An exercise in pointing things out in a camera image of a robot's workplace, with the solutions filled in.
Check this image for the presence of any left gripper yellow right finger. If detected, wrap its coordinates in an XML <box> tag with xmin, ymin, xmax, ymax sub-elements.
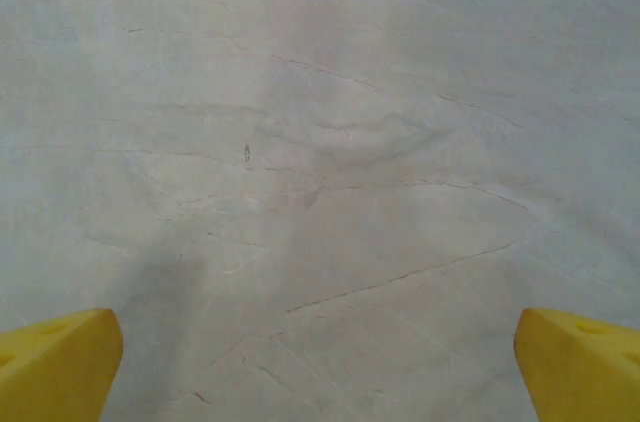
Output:
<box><xmin>513</xmin><ymin>307</ymin><xmax>640</xmax><ymax>422</ymax></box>

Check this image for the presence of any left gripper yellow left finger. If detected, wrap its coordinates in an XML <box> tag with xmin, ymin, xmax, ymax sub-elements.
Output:
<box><xmin>0</xmin><ymin>307</ymin><xmax>124</xmax><ymax>422</ymax></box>

